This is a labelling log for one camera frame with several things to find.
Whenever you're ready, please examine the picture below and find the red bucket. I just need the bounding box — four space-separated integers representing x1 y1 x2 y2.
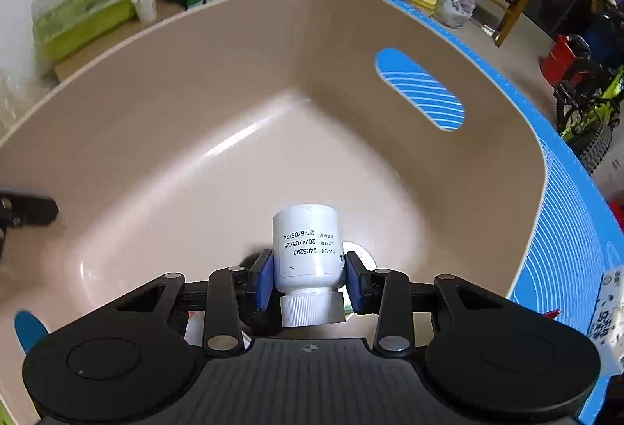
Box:
542 35 592 87

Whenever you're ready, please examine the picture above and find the green plastic container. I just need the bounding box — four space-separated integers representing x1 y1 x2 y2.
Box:
32 0 138 62

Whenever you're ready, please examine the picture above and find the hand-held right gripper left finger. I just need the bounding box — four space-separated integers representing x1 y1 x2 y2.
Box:
49 249 274 359

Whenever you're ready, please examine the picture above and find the white cup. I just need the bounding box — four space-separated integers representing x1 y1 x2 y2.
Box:
133 0 157 23

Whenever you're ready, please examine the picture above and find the clear plastic bag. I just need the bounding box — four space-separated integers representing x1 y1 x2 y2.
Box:
439 0 476 29

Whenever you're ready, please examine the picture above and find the white tissue box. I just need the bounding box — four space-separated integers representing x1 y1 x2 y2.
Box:
591 266 624 379

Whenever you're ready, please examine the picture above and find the blue silicone mat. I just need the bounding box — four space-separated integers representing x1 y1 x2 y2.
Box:
14 0 624 425

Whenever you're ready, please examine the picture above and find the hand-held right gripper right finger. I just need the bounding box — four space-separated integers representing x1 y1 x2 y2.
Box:
344 252 576 355

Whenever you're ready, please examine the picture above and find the green black bicycle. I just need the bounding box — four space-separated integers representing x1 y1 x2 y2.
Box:
553 12 624 174

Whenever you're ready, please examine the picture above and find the white pill bottle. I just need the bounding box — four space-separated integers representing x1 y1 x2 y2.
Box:
272 203 346 328

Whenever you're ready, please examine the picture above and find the beige plastic basket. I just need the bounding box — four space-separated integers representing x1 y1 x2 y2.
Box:
0 0 549 425

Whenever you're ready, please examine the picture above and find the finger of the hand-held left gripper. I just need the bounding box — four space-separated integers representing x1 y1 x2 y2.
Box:
0 190 60 231

